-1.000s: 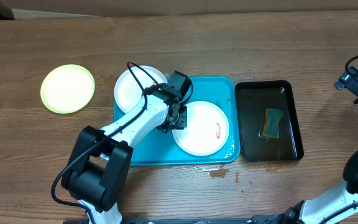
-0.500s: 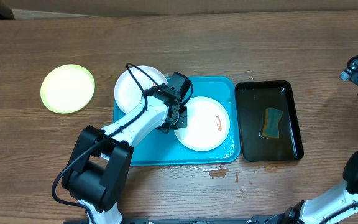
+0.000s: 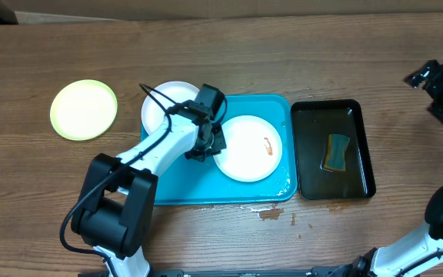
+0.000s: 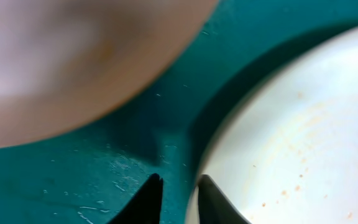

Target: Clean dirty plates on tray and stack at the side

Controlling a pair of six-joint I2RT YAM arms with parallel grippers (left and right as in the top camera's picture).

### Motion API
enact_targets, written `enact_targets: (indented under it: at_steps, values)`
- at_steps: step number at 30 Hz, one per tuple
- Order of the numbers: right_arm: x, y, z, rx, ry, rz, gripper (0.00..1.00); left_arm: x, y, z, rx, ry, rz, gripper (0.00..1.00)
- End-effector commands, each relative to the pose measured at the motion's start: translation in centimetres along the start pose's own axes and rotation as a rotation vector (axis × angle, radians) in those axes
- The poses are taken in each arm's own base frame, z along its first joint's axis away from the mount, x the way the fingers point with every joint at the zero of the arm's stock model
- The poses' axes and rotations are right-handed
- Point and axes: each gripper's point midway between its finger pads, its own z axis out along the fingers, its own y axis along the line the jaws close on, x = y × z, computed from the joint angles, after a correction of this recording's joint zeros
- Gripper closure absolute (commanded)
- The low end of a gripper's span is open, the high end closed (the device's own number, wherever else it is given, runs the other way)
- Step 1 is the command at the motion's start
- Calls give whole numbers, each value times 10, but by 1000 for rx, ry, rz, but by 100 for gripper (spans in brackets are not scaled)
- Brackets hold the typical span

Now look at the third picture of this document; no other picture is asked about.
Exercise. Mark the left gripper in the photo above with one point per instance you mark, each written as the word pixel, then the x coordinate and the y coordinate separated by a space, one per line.
pixel 220 144

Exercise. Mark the white plate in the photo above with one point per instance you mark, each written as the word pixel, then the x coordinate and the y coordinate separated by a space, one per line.
pixel 253 149
pixel 177 91

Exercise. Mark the green yellow sponge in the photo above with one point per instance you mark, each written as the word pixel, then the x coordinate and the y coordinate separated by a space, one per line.
pixel 336 147

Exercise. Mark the yellow-green rimmed plate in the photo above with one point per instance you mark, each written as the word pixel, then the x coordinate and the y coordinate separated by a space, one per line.
pixel 83 110

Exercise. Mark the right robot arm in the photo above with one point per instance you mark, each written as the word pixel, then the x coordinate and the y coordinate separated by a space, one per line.
pixel 422 248

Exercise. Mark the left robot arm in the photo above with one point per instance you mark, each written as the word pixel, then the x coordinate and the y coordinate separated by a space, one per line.
pixel 114 209

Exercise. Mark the teal plastic tray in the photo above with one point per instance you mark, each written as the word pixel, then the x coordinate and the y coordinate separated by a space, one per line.
pixel 189 182

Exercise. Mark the black rectangular water tray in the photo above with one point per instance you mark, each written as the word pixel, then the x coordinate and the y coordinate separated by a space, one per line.
pixel 312 123

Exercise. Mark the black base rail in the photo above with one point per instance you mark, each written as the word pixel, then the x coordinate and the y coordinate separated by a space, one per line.
pixel 318 271

